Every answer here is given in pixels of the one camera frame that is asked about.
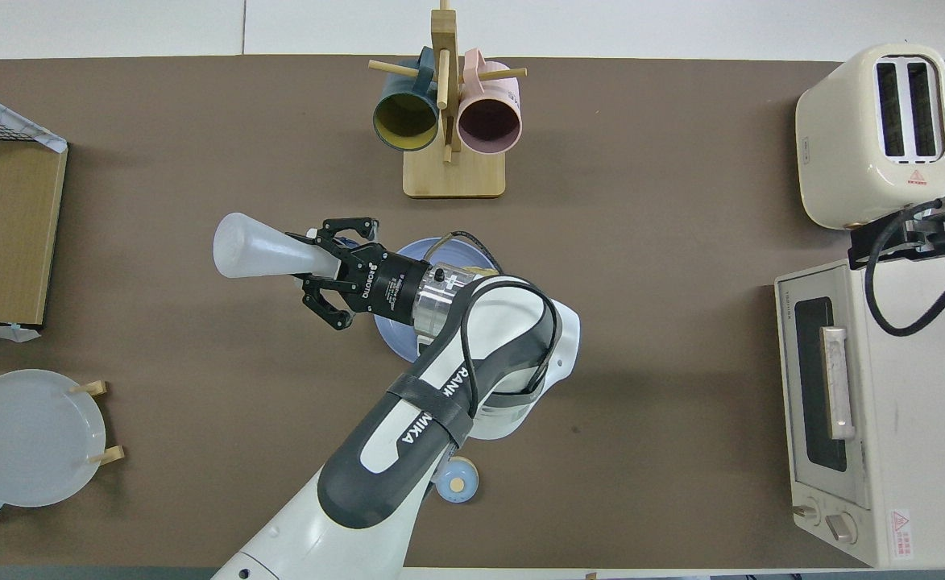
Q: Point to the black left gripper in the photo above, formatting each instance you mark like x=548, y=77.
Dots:
x=391, y=286

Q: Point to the translucent squeeze bottle blue cap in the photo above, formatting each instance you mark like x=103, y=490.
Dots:
x=254, y=246

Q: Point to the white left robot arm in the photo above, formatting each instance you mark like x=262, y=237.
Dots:
x=408, y=483

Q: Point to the periwinkle blue plate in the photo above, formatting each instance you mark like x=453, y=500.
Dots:
x=395, y=342

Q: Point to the wooden plate rack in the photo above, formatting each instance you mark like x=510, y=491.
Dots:
x=105, y=456

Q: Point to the pale grey plate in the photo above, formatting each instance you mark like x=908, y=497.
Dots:
x=29, y=439

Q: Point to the cream two-slot toaster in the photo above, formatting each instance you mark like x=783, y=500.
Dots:
x=843, y=145

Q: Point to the wooden mug tree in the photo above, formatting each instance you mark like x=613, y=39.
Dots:
x=454, y=177

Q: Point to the dark teal mug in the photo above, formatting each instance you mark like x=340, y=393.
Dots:
x=405, y=121

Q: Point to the white toaster oven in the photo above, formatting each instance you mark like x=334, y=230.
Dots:
x=923, y=443

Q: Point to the pink ribbed mug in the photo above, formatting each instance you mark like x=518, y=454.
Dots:
x=488, y=121

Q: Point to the small blue bell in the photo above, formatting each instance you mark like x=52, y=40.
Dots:
x=460, y=483

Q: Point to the brown table mat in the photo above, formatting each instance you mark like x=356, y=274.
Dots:
x=681, y=362

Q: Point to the wooden box with mesh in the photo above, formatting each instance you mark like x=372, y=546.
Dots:
x=49, y=141

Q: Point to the wooden shelf box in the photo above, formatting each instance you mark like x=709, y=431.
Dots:
x=13, y=225

